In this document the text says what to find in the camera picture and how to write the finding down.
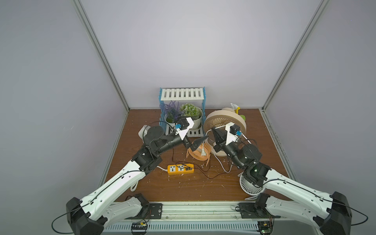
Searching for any white fan power cable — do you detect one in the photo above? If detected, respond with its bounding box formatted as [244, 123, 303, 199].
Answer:
[199, 129, 234, 174]

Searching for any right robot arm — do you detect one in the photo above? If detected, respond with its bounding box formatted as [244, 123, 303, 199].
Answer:
[209, 123, 369, 235]

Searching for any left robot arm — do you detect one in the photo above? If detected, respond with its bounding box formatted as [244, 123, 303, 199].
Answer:
[63, 126, 208, 235]

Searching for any small orange fan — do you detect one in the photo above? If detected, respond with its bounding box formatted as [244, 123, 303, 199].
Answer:
[186, 142, 211, 166]

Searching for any small white fan left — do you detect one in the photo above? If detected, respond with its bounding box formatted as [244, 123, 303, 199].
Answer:
[138, 125, 151, 142]

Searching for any small white fan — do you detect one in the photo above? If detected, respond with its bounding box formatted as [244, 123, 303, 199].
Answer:
[238, 173, 265, 197]
[138, 125, 151, 142]

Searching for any large beige desk fan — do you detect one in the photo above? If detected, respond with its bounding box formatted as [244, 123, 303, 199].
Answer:
[203, 108, 247, 157]

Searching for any yellow power strip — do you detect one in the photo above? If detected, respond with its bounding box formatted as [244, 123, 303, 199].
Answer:
[167, 164, 194, 175]

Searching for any small white fan right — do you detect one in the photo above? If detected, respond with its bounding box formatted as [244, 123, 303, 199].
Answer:
[238, 173, 265, 197]

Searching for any lavender plant white pot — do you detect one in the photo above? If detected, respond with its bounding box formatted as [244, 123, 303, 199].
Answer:
[160, 101, 182, 128]

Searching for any green plant white pot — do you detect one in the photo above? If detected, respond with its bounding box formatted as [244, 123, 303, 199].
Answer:
[180, 103, 203, 129]

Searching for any blue white slatted shelf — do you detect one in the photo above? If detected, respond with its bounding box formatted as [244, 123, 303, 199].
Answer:
[159, 87, 206, 138]

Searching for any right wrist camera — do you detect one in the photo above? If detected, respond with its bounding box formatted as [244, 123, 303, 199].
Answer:
[225, 122, 242, 145]

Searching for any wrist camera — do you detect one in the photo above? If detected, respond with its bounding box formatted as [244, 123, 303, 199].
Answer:
[175, 117, 194, 140]
[225, 122, 242, 145]

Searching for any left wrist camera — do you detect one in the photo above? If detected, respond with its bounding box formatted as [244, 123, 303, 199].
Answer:
[175, 117, 194, 140]

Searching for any black usb cable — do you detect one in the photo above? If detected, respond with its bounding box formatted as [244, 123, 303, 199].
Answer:
[171, 148, 234, 180]

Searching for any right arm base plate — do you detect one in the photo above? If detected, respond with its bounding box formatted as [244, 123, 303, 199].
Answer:
[235, 202, 281, 219]

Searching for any white power strip cord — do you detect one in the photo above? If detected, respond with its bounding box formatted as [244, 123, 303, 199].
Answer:
[129, 165, 168, 192]

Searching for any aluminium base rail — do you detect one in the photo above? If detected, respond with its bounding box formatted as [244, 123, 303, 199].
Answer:
[96, 201, 324, 233]

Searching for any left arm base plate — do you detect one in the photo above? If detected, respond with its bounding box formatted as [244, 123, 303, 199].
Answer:
[127, 203, 163, 220]

